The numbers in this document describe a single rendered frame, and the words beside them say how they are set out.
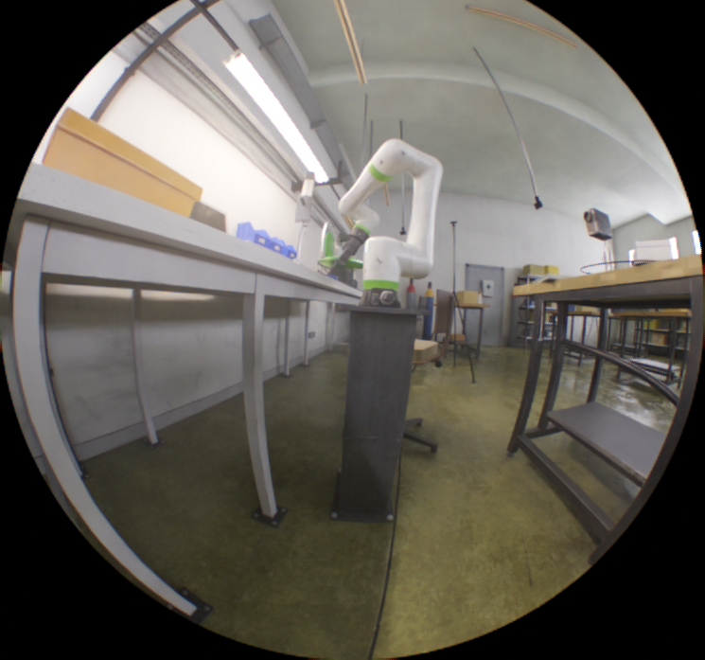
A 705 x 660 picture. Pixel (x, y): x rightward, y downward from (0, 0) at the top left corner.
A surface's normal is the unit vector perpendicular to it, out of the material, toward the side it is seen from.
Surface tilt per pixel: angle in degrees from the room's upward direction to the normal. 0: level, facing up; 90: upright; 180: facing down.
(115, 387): 90
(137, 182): 94
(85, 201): 90
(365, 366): 90
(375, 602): 0
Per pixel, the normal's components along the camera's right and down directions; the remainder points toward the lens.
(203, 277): 0.97, 0.06
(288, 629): 0.06, -1.00
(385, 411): -0.04, 0.00
